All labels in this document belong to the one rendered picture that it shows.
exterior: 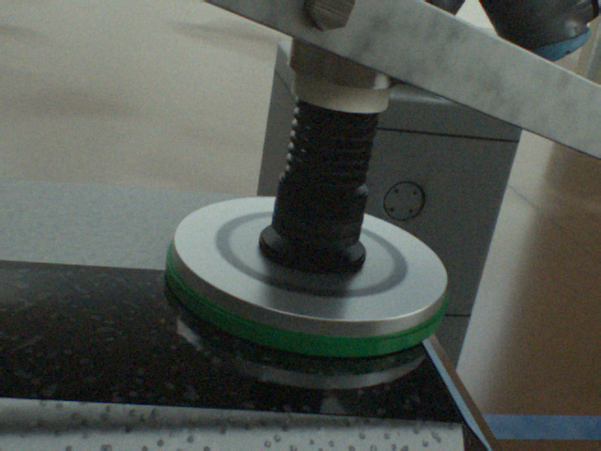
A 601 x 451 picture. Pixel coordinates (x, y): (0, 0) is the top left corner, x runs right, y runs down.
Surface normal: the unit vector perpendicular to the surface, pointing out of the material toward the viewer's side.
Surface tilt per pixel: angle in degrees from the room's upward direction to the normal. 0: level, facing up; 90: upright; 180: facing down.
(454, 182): 90
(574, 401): 0
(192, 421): 45
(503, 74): 90
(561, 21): 84
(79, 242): 0
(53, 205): 0
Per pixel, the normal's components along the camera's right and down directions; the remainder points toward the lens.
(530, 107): 0.43, 0.42
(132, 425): 0.19, -0.36
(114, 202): 0.16, -0.91
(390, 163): 0.20, 0.41
